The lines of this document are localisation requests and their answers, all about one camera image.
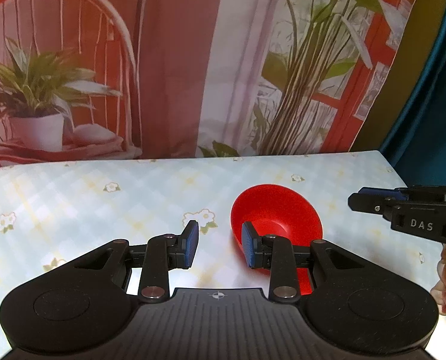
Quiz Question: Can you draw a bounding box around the printed room backdrop cloth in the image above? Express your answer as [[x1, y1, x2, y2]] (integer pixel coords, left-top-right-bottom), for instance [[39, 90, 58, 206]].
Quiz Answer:
[[0, 0, 415, 167]]

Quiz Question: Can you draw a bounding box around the floral checked tablecloth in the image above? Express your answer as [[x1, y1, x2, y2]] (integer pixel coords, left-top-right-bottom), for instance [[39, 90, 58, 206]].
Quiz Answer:
[[0, 151, 441, 358]]

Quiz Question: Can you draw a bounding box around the teal curtain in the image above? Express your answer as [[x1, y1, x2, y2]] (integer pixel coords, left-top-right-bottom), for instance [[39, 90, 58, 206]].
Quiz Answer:
[[378, 0, 446, 189]]

